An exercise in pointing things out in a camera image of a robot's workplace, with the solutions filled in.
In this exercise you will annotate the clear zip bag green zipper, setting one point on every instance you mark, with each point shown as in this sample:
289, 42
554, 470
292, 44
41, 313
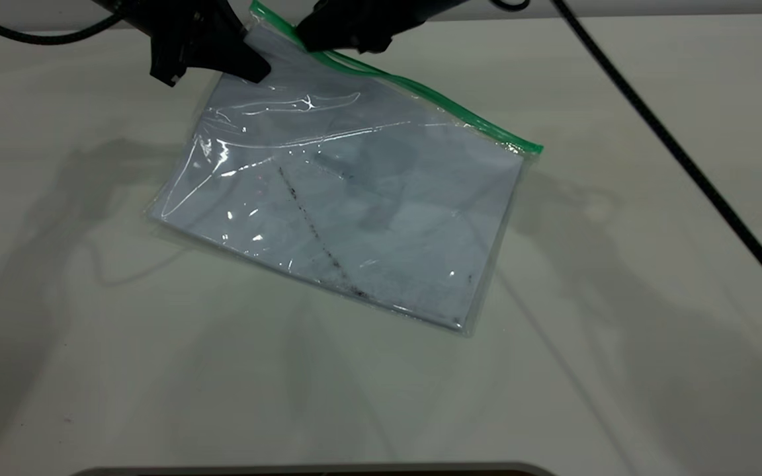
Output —
354, 132

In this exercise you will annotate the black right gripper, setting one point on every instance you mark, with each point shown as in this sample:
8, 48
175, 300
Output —
387, 10

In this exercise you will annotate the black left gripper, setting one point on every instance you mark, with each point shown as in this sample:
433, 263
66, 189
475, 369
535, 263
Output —
182, 16

